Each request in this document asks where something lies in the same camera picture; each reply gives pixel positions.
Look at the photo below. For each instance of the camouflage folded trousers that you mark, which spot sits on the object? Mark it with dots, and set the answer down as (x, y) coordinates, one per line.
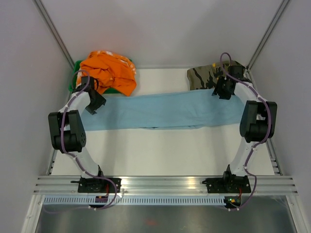
(206, 77)

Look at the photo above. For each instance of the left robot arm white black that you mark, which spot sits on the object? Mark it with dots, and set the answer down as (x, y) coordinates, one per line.
(69, 137)

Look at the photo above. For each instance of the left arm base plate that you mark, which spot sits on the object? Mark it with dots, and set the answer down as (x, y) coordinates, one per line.
(92, 185)

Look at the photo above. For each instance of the green plastic bin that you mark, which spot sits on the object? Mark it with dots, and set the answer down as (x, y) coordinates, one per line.
(72, 84)

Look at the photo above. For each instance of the right aluminium frame post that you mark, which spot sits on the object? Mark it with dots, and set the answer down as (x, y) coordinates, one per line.
(270, 29)

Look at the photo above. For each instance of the slotted cable duct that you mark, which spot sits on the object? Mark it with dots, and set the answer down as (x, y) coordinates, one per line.
(135, 200)

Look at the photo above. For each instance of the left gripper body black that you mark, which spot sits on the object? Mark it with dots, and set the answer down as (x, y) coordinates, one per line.
(95, 104)

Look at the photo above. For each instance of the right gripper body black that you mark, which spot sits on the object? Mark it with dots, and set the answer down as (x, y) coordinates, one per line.
(220, 88)

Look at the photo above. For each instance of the aluminium frame post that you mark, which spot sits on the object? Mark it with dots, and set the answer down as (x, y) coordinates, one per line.
(53, 30)
(270, 29)

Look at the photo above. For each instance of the light blue trousers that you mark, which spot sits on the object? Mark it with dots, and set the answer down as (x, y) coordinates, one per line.
(180, 110)

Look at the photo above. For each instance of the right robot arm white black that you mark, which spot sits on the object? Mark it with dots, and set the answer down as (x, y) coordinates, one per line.
(256, 126)

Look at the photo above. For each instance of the aluminium front rail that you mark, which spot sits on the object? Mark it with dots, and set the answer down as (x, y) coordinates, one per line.
(163, 186)

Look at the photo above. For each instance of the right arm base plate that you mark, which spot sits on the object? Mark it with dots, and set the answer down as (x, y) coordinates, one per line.
(234, 186)

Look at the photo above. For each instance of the orange trousers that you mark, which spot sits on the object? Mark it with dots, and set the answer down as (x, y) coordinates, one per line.
(110, 70)

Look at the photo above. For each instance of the left aluminium frame post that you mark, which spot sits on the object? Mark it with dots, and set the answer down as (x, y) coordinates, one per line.
(53, 30)

